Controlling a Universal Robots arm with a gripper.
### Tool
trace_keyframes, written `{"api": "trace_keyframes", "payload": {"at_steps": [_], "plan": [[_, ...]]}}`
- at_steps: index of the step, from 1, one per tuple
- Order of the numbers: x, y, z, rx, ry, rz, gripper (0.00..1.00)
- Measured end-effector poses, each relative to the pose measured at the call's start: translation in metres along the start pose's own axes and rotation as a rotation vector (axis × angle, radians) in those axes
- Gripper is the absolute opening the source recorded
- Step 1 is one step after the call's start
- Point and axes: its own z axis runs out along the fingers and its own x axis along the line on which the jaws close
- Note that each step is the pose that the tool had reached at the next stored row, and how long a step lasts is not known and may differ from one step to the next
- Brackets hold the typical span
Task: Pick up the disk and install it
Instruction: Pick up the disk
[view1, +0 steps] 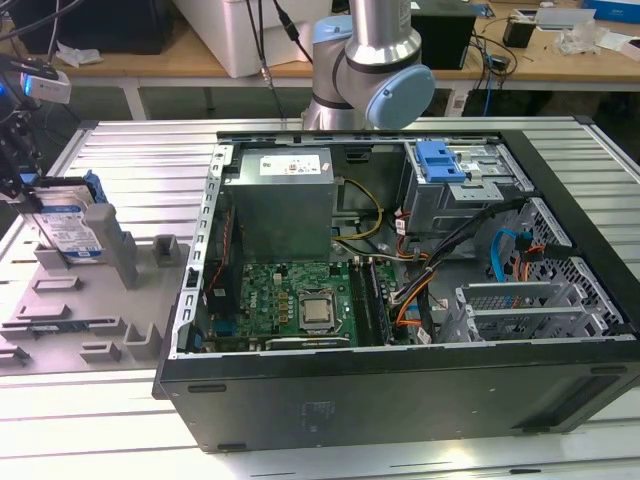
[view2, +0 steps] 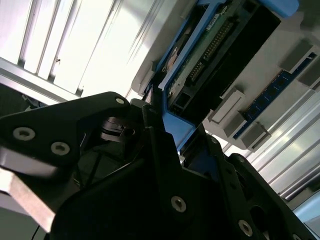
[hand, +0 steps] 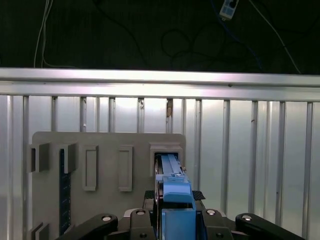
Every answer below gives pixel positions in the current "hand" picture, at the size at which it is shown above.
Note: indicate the white power strip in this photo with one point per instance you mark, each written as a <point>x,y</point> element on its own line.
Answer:
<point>228,8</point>

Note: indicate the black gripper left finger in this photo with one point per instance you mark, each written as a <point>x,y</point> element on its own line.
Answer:
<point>140,225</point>

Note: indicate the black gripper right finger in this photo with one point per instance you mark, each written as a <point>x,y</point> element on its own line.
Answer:
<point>212,225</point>

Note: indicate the hard disk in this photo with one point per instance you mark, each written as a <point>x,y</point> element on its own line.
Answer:
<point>177,190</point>

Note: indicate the RAM stick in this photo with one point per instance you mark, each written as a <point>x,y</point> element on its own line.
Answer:
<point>65,190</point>

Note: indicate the grey parts rack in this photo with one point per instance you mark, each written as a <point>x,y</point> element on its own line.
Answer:
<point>107,175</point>

